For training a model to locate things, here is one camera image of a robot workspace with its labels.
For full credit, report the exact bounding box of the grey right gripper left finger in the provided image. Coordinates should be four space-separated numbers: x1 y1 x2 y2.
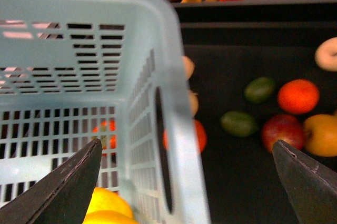
1 139 102 223

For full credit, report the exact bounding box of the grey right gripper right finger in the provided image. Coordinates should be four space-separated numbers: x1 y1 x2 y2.
273 140 336 223

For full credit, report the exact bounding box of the yellow lemon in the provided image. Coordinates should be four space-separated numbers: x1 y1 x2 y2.
83 187 138 224

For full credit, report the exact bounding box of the teal plastic shopping basket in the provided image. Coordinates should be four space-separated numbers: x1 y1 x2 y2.
1 0 211 223

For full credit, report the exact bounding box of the large yellow orange fruit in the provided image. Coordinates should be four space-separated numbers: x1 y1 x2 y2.
303 114 336 157

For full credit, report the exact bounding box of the red yellow apple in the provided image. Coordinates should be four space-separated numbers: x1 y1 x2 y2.
261 114 305 153

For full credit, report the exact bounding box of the orange persimmon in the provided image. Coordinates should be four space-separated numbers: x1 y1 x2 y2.
92 120 117 150

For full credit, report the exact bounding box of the orange mandarin centre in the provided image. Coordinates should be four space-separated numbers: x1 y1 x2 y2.
277 79 320 115

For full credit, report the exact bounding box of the green lime lower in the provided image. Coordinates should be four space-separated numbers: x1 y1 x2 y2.
220 111 260 138

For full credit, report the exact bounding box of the green lime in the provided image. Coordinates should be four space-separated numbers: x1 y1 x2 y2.
244 77 276 104
220 111 260 138

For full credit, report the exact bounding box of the green lime upper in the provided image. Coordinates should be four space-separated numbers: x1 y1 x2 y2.
244 77 276 104

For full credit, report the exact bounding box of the bright orange near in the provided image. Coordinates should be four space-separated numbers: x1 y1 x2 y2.
163 119 207 153

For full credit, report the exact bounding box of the cream pear with stem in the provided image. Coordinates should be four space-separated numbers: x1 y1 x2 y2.
315 37 336 72

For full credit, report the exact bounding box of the white apple pear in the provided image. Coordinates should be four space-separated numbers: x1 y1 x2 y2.
189 90 199 116

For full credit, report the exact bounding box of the white round pear left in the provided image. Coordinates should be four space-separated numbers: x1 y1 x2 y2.
183 56 195 79

